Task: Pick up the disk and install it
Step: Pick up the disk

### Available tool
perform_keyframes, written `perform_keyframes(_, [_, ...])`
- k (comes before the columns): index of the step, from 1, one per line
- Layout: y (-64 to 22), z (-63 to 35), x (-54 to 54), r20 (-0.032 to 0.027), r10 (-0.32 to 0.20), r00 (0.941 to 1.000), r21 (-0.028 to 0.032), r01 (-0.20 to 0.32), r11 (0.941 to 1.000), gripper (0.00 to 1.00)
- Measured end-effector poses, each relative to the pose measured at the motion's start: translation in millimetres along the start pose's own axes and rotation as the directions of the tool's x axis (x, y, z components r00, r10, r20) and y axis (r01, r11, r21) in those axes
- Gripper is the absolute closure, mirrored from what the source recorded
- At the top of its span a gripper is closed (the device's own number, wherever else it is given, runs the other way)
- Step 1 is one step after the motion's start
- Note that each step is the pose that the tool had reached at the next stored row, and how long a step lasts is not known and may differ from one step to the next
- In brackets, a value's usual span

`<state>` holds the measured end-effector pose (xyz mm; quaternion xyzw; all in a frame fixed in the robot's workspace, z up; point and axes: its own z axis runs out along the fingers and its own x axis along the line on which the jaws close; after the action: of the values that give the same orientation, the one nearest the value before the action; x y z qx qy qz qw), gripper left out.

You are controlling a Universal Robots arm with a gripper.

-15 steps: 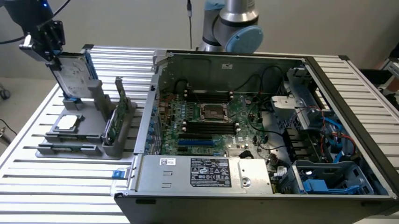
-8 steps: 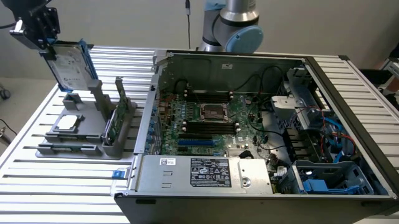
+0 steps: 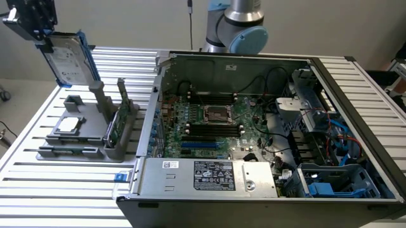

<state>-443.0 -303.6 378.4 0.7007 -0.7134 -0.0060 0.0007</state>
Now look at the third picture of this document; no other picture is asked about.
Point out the green graphics card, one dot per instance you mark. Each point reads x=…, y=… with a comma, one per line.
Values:
x=122, y=116

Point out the silver power supply unit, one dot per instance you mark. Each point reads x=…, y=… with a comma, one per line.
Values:
x=209, y=178

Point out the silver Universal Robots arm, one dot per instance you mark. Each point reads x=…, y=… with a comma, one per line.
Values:
x=241, y=14

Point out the disk bay with blue clips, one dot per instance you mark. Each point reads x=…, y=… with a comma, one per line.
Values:
x=335, y=180

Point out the CPU chip with silver lid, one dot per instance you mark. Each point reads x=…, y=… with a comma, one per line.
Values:
x=70, y=124

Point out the blue expansion slot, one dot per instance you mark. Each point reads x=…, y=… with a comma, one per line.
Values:
x=198, y=144

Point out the green motherboard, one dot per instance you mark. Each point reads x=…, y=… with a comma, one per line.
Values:
x=197, y=133

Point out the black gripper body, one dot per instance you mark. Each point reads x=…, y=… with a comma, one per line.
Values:
x=31, y=16

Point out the open black PC case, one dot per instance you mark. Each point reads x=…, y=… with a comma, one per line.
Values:
x=254, y=209

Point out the black RAM slot bank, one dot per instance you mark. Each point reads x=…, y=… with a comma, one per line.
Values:
x=213, y=129
x=213, y=96

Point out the background equipment with white frame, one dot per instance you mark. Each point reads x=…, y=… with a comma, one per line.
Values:
x=397, y=71

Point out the silver metal drive cage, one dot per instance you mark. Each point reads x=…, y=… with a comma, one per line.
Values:
x=309, y=104

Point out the hard disk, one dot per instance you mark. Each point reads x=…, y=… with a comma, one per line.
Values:
x=71, y=61

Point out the grey parts rack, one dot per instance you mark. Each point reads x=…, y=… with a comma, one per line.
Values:
x=86, y=123

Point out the blue case latch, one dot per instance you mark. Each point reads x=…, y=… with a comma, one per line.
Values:
x=120, y=177

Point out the CPU socket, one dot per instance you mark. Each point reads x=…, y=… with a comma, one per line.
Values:
x=217, y=114

